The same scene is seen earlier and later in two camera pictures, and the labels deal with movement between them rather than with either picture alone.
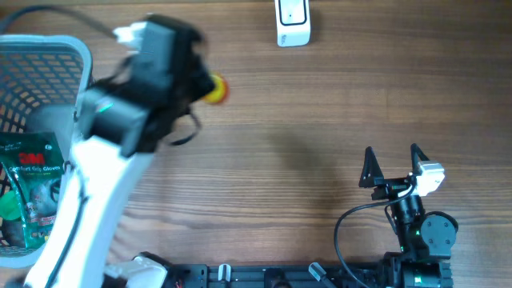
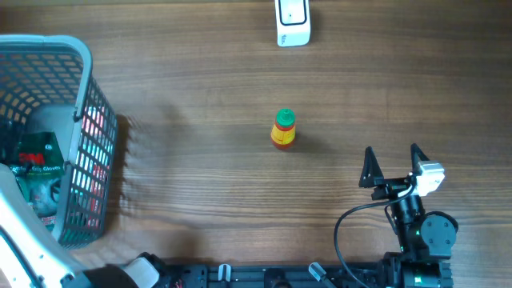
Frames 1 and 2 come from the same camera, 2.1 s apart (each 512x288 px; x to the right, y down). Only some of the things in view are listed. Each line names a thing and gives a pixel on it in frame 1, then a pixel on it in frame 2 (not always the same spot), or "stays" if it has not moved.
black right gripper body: x=390 y=189 stays
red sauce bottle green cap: x=222 y=93 -> x=286 y=117
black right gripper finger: x=417 y=155 stays
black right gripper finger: x=371 y=169 stays
